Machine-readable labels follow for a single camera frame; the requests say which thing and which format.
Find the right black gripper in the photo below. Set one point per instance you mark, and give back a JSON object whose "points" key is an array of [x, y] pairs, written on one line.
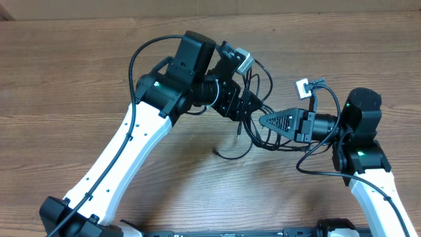
{"points": [[294, 115]]}

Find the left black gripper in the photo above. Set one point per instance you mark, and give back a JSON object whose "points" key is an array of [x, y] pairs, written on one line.
{"points": [[238, 111]]}

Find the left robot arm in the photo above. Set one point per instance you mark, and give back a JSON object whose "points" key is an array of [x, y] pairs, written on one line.
{"points": [[199, 74]]}

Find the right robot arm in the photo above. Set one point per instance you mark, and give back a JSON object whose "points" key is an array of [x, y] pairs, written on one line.
{"points": [[357, 156]]}

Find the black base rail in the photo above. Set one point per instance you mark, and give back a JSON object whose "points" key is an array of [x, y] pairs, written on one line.
{"points": [[285, 232]]}

